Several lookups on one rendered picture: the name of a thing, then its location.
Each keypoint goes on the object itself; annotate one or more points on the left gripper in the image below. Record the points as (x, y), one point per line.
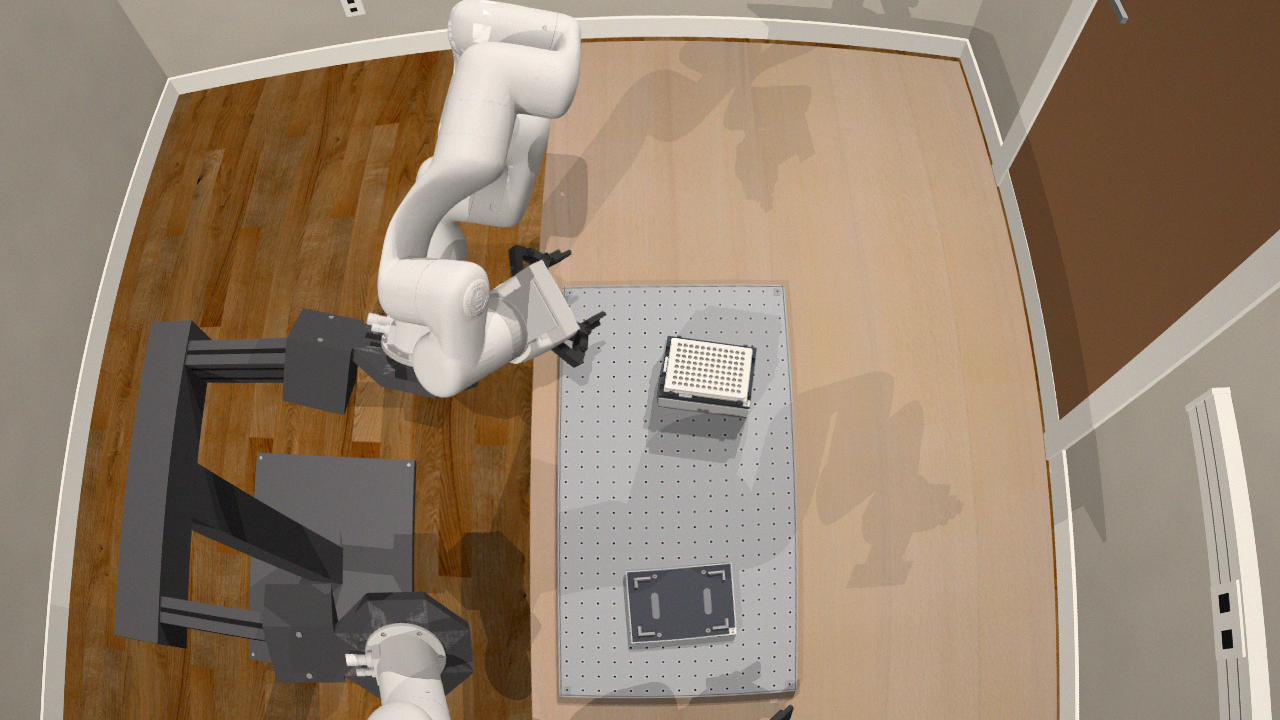
(542, 344)

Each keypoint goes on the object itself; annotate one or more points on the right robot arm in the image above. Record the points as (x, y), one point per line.
(405, 656)

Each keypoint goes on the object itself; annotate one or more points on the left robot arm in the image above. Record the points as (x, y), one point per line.
(494, 85)

